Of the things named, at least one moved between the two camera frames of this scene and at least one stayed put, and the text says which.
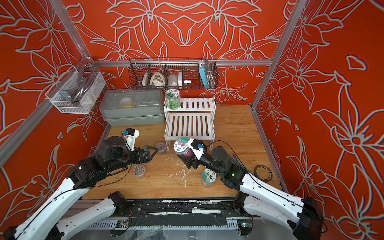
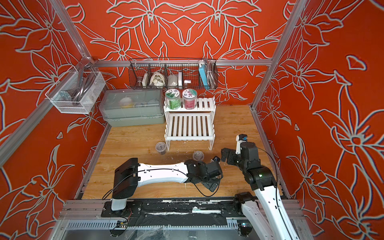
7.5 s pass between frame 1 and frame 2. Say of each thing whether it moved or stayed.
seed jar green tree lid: stayed
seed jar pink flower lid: moved
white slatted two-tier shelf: stayed
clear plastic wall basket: stayed
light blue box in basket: stayed
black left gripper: moved
